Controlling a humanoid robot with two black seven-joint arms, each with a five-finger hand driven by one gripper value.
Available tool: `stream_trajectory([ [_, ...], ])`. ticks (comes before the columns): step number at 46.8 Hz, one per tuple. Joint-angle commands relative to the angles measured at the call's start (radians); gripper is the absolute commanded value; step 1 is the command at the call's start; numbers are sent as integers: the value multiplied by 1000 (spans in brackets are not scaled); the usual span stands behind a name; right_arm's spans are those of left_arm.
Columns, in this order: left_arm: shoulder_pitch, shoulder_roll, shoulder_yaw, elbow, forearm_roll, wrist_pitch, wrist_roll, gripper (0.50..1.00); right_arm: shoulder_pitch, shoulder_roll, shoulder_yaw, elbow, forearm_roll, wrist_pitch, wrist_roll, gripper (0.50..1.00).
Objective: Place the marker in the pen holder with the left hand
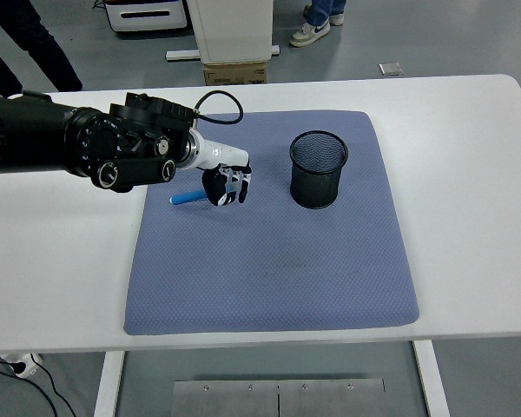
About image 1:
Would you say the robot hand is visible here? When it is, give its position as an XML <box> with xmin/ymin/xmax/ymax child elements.
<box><xmin>195</xmin><ymin>137</ymin><xmax>254</xmax><ymax>208</ymax></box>

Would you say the blue marker with clear cap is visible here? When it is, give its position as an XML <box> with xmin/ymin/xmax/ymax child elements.
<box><xmin>168</xmin><ymin>189</ymin><xmax>208</xmax><ymax>206</ymax></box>

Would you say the black mesh pen holder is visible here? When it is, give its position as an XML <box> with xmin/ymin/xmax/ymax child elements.
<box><xmin>288</xmin><ymin>131</ymin><xmax>349</xmax><ymax>210</ymax></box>

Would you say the brown cardboard box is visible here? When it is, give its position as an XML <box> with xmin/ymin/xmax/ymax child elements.
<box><xmin>202</xmin><ymin>60</ymin><xmax>269</xmax><ymax>87</ymax></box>

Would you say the blue-grey quilted mat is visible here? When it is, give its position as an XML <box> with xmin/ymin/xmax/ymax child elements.
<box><xmin>123</xmin><ymin>109</ymin><xmax>421</xmax><ymax>336</ymax></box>

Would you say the white appliance with black slot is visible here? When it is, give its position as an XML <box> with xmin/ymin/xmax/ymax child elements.
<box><xmin>102</xmin><ymin>0</ymin><xmax>190</xmax><ymax>34</ymax></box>

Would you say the person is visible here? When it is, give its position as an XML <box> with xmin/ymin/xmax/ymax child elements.
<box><xmin>288</xmin><ymin>0</ymin><xmax>347</xmax><ymax>48</ymax></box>
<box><xmin>0</xmin><ymin>0</ymin><xmax>84</xmax><ymax>99</ymax></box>

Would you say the grey metal plate with screws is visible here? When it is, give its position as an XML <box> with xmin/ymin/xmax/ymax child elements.
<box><xmin>172</xmin><ymin>378</ymin><xmax>387</xmax><ymax>417</ymax></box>

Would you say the white table leg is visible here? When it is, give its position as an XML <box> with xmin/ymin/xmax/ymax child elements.
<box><xmin>93</xmin><ymin>350</ymin><xmax>127</xmax><ymax>417</ymax></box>
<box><xmin>412</xmin><ymin>341</ymin><xmax>452</xmax><ymax>417</ymax></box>

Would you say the white power strip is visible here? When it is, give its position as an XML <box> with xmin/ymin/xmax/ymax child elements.
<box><xmin>0</xmin><ymin>352</ymin><xmax>43</xmax><ymax>378</ymax></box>

